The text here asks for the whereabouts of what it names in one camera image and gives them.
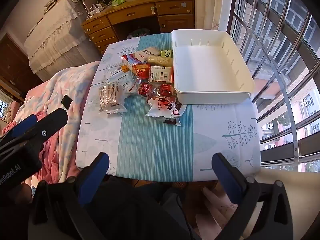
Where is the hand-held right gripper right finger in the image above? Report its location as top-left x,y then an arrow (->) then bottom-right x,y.
211,152 -> 293,240

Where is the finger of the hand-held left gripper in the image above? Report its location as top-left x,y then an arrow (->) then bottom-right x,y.
21,109 -> 69,153
0,114 -> 44,145

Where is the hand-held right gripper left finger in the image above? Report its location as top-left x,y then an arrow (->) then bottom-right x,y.
27,152 -> 110,240

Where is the large pale printed snack packet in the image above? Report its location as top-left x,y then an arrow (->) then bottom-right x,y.
99,81 -> 127,113

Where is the dark brown snack packet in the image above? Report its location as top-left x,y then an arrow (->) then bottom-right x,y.
162,116 -> 182,126

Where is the white packet red print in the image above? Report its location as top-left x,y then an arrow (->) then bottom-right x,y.
145,95 -> 187,120

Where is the red snack packet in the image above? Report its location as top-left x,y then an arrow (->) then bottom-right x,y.
157,83 -> 175,97
138,82 -> 153,97

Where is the orange cracker packet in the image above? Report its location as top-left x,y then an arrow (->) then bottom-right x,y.
131,63 -> 151,79

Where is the white plastic storage bin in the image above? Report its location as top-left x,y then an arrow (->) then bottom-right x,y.
171,29 -> 256,105

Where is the beige cracker packet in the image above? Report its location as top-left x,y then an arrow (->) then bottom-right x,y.
149,66 -> 173,83

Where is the beige roll snack packet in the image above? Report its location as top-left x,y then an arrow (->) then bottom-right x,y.
147,56 -> 174,67

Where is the small black object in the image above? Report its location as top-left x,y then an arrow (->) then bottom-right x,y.
61,95 -> 73,109

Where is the pink floral cloth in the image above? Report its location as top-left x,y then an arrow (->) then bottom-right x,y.
195,180 -> 240,240

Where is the pink bedding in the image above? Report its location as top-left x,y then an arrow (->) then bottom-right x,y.
1,111 -> 78,183

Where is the pastel floral blanket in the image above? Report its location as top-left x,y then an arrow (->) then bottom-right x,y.
0,61 -> 100,184

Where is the dark wooden cabinet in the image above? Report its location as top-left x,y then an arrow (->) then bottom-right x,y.
0,34 -> 43,98

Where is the cabinet with white lace cover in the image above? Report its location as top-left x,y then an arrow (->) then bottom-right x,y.
24,0 -> 100,82

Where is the clear wrapper red print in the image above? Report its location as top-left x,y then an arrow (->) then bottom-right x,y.
125,76 -> 140,94

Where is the red and blue biscuit packet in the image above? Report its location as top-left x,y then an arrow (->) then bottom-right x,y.
121,54 -> 140,70

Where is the white snack packet black text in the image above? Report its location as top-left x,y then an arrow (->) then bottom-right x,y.
134,46 -> 161,62

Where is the plastic bag under desk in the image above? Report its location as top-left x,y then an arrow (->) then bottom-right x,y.
126,27 -> 150,39

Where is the wooden desk with drawers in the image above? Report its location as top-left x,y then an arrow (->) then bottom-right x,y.
81,0 -> 195,55

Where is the window with metal bars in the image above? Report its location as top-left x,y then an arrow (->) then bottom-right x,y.
226,0 -> 320,173

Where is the cream floral curtain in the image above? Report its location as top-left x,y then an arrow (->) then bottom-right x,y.
195,0 -> 235,33

